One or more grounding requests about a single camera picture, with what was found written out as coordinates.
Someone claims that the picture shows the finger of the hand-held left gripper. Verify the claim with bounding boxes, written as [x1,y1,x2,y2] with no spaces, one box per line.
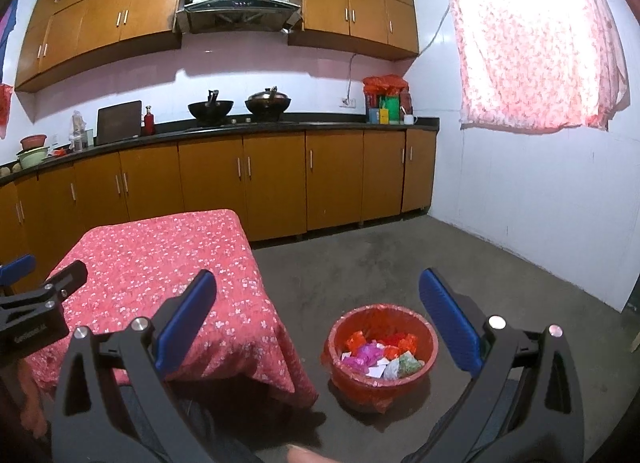
[0,259,89,317]
[0,254,37,288]

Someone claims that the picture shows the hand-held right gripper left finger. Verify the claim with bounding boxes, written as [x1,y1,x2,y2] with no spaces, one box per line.
[51,269,218,463]

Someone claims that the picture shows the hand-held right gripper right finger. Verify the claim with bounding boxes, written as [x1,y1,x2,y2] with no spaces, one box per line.
[419,268,586,463]

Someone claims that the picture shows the green plastic bag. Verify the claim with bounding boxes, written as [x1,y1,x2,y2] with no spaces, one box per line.
[397,350,425,376]

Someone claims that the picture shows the purple plastic bag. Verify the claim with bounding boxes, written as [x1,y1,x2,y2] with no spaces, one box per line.
[342,343,383,369]

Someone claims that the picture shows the large red plastic basin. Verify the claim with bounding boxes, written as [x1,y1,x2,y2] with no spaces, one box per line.
[322,305,440,414]

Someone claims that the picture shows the person's left forearm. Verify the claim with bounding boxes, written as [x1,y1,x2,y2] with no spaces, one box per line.
[15,355,53,441]

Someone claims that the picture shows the red floral tablecloth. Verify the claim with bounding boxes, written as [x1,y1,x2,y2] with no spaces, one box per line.
[22,208,319,411]

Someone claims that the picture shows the person's left leg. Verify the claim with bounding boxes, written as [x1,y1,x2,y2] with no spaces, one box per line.
[117,383,261,463]

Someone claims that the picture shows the tall clear plastic bag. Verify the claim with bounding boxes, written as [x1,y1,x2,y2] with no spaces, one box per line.
[70,110,90,151]

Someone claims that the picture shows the red hanging plastic bag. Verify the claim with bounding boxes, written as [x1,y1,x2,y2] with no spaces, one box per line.
[0,84,14,140]

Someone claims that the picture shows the dark cutting board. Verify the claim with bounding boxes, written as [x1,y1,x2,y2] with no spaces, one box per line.
[95,100,143,146]

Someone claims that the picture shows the lower wooden cabinets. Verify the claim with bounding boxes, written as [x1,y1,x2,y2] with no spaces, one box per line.
[0,129,438,289]

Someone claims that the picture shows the wooden cabinets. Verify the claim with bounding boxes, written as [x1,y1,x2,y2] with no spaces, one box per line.
[0,129,438,289]
[15,0,420,92]

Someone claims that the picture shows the green box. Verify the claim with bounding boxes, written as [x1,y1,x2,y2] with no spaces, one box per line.
[378,94,401,122]

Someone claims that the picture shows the black countertop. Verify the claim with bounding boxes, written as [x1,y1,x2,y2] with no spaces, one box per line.
[0,115,441,186]

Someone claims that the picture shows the black wok with lid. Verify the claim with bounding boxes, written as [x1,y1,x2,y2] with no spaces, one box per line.
[245,87,292,121]

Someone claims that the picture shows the pink hanging cloth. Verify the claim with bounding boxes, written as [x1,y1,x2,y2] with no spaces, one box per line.
[0,0,20,84]

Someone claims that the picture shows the upper wooden cabinets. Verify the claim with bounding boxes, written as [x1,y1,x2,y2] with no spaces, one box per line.
[15,0,420,92]

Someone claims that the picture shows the pink floral curtain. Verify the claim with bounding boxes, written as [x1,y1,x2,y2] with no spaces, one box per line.
[442,0,630,136]

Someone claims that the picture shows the white power cable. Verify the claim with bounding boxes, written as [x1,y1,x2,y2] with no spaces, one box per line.
[345,3,451,98]

